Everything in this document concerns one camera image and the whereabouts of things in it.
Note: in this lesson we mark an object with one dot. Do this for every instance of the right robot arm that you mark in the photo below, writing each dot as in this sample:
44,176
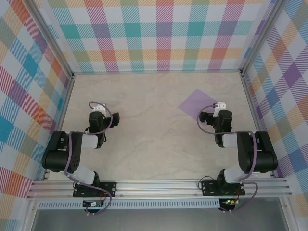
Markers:
262,154

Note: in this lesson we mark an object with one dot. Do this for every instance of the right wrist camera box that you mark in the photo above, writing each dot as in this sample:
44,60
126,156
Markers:
221,106

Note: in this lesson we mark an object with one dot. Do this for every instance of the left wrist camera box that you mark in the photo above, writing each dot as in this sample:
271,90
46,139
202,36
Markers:
99,107

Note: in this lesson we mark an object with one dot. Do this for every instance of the grey metal panel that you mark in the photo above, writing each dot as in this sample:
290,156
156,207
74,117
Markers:
156,221

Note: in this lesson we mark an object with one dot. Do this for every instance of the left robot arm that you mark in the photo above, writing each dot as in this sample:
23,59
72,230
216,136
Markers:
60,156

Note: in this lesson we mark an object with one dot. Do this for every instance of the aluminium frame rail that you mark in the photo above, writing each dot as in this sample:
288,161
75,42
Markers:
156,71
252,108
64,108

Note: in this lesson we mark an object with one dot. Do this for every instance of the aluminium frame post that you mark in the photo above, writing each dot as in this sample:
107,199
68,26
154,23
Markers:
50,36
261,36

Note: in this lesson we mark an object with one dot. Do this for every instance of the purple paper sheet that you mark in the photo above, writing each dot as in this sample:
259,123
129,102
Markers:
196,103

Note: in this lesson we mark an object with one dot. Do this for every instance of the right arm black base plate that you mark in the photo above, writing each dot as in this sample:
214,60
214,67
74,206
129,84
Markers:
209,188

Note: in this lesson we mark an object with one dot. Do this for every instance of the aluminium mounting rail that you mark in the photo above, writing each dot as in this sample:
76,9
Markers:
156,188

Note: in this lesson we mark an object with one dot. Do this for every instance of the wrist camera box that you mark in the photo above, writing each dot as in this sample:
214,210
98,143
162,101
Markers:
221,106
99,107

